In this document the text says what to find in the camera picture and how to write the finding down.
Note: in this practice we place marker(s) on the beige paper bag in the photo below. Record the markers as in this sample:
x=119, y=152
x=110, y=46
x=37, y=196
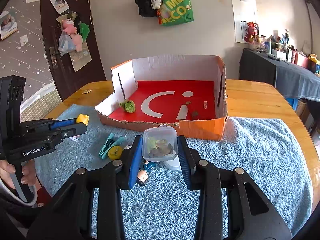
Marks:
x=81, y=60

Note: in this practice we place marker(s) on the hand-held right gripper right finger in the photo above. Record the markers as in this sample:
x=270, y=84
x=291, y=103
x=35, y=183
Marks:
x=184, y=165

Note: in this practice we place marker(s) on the person's left forearm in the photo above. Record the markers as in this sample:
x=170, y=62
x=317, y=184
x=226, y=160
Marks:
x=12, y=212

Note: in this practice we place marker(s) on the wall poster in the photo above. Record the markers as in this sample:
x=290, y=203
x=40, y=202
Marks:
x=8, y=25

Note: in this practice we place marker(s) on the orange and white cardboard box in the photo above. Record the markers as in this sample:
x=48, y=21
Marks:
x=162, y=67

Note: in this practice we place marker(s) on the clear plastic bag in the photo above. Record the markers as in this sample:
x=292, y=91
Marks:
x=64, y=45

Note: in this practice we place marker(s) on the pink plush bear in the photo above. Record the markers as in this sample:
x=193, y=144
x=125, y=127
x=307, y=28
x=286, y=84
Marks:
x=68, y=27

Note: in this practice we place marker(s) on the yellow box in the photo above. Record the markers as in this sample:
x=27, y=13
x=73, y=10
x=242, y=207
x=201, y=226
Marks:
x=315, y=63

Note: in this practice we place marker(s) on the green fuzzy toy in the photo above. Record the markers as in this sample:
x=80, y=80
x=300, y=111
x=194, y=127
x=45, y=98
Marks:
x=128, y=107

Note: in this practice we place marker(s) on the small cartoon figurine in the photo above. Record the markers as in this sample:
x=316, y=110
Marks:
x=142, y=177

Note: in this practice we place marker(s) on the green plush toy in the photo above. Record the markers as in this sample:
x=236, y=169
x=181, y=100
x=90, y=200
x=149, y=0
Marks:
x=84, y=30

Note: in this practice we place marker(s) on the panda plush charm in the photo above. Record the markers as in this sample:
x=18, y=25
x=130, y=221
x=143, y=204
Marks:
x=156, y=2

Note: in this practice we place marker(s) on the black bag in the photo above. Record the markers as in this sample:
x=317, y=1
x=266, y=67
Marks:
x=143, y=2

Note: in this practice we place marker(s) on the side table with dark cloth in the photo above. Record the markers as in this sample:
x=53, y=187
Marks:
x=275, y=72

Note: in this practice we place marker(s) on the white round lid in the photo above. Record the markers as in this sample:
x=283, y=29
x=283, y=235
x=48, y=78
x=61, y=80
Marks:
x=172, y=165

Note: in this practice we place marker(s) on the cluster of bottles and jars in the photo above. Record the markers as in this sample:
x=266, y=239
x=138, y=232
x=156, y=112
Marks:
x=280, y=45

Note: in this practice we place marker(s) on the dark brown door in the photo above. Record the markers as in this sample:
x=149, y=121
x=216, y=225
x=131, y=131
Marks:
x=96, y=55

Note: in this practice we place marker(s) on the yellow bottle cap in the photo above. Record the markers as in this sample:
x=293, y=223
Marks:
x=115, y=153

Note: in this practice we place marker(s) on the blue towel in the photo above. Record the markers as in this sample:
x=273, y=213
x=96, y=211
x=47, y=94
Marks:
x=250, y=155

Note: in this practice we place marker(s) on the pink rabbit plush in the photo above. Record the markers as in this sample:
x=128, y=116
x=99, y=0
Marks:
x=250, y=31

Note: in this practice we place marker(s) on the red box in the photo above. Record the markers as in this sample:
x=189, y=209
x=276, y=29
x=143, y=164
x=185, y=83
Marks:
x=301, y=60

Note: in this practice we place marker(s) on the person's left hand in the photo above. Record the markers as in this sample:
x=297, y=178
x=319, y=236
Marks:
x=30, y=173

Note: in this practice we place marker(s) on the white wall sheet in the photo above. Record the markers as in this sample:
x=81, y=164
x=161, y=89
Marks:
x=243, y=12

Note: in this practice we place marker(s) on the picture card on door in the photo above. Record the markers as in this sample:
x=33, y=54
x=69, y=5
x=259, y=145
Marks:
x=59, y=3

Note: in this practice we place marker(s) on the teal clothespin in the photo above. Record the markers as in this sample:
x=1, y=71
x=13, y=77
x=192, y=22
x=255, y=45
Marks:
x=107, y=145

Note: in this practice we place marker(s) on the small clear plastic box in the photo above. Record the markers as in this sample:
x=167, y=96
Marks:
x=160, y=136

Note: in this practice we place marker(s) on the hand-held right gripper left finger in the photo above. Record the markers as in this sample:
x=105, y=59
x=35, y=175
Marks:
x=135, y=165

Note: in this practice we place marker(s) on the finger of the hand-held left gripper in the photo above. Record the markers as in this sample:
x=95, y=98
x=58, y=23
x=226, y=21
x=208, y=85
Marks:
x=66, y=123
x=75, y=131

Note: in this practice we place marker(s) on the green tote bag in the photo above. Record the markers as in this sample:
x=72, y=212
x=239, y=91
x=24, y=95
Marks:
x=177, y=7

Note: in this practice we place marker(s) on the small yellow toy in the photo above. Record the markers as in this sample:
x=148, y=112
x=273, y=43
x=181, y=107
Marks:
x=82, y=119

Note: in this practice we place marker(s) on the small paper tag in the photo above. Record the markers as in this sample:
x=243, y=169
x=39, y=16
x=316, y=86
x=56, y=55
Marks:
x=86, y=91

